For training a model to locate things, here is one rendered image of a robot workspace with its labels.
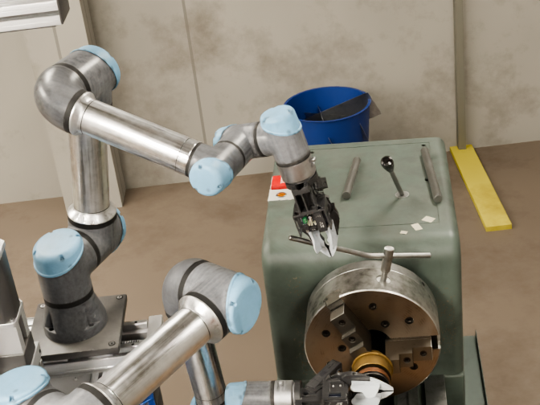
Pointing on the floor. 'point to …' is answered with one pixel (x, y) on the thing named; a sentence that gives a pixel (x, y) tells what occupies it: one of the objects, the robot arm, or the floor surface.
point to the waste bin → (334, 114)
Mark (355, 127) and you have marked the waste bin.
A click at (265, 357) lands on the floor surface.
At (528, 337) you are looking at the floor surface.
